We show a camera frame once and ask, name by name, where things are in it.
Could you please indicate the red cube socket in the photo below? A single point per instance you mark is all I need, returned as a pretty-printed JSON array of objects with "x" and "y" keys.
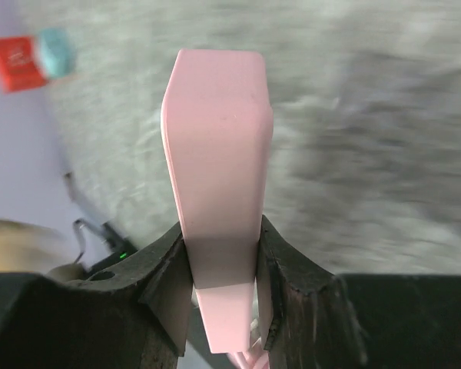
[{"x": 19, "y": 70}]

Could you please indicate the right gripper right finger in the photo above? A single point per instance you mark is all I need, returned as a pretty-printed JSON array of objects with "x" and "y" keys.
[{"x": 310, "y": 318}]

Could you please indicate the teal charger plug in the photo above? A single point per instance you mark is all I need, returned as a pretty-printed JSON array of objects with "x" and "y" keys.
[{"x": 55, "y": 55}]

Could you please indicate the pink power strip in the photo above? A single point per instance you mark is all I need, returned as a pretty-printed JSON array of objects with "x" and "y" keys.
[{"x": 217, "y": 126}]

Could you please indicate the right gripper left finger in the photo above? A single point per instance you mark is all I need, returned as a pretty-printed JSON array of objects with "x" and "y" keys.
[{"x": 133, "y": 314}]

